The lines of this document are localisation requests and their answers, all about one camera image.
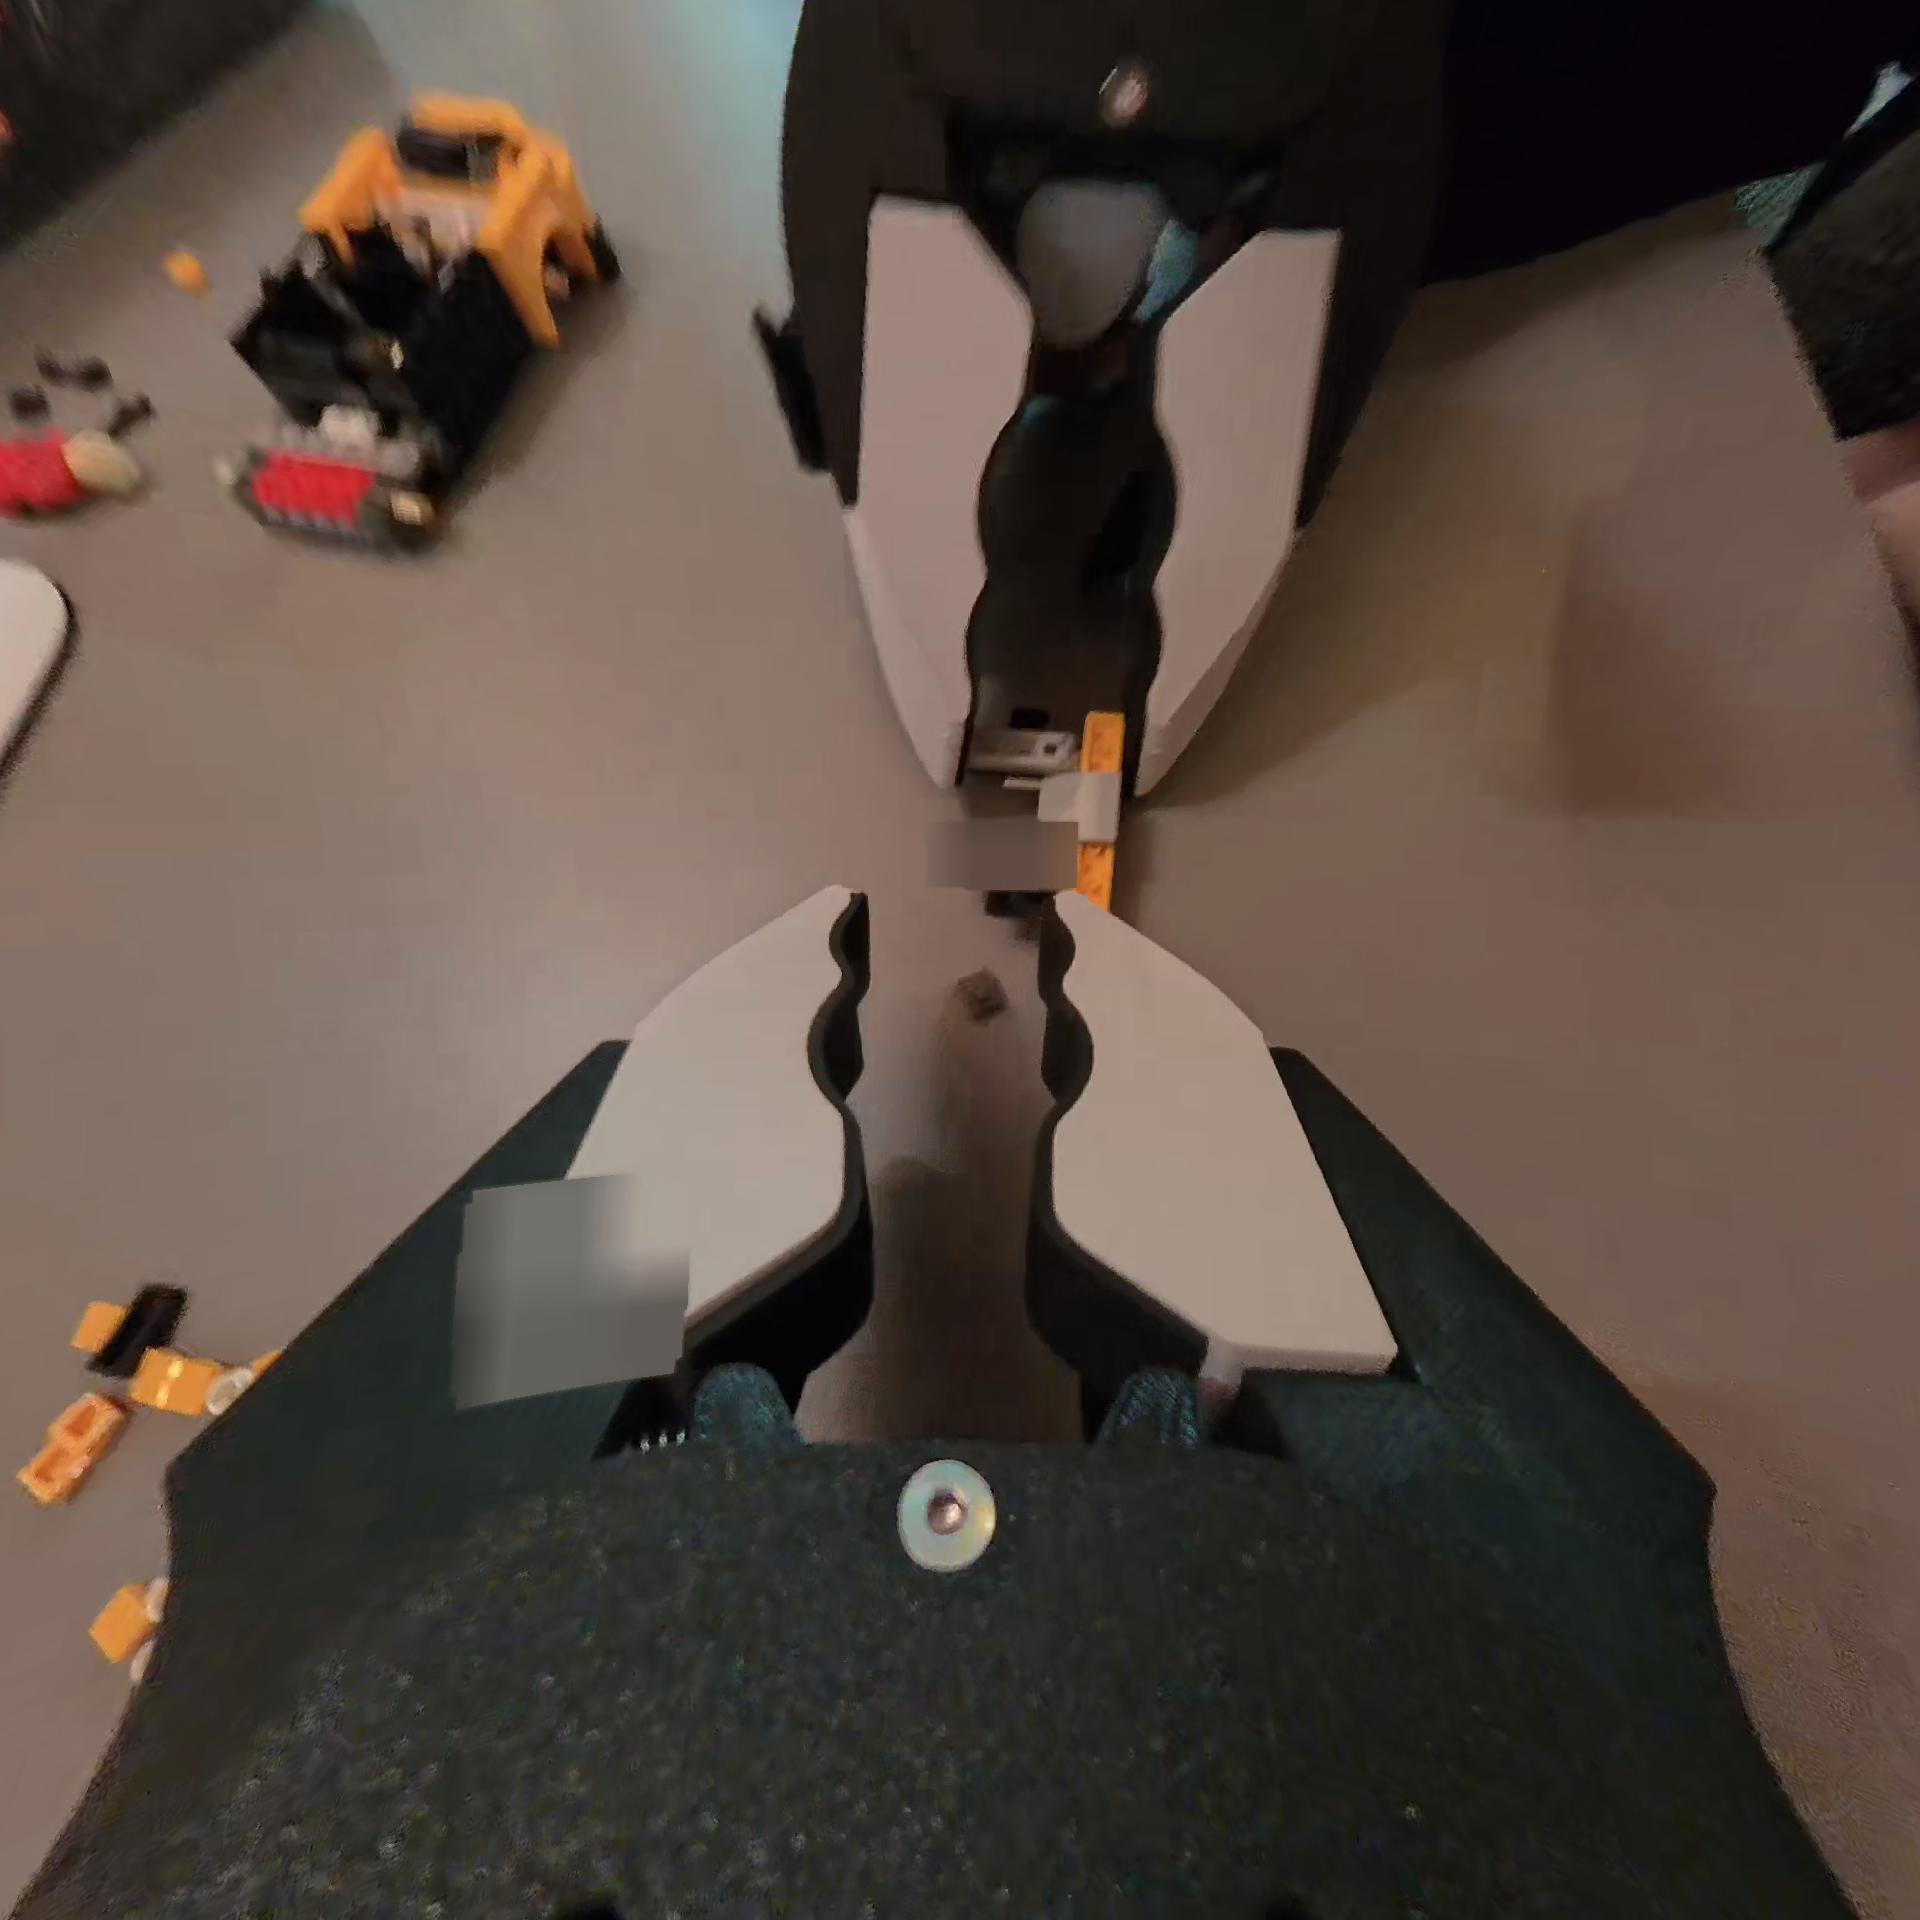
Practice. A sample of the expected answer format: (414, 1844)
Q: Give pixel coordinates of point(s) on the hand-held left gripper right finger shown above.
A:
(1216, 1190)

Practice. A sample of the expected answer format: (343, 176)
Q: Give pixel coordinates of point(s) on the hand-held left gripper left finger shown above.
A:
(732, 1138)

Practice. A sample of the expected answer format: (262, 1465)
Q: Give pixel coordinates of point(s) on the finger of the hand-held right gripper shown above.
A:
(927, 450)
(1238, 450)

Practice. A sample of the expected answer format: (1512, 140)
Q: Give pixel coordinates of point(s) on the black lego connector piece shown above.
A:
(977, 994)

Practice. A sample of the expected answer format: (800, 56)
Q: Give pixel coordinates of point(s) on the small lego subassembly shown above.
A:
(1087, 793)

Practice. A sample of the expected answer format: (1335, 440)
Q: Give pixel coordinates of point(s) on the pile of small lego pieces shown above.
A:
(163, 1379)

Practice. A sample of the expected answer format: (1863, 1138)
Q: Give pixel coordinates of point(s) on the orange black lego car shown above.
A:
(440, 331)

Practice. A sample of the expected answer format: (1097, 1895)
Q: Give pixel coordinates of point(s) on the orange lego tile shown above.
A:
(184, 270)

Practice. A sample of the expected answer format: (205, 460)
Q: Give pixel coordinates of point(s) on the long black lego piece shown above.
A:
(76, 373)

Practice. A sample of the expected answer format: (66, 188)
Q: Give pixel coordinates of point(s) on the red and tan lego figure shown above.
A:
(46, 472)

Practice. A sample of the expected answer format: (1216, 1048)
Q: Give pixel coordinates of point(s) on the beige sweatshirt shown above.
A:
(1897, 522)

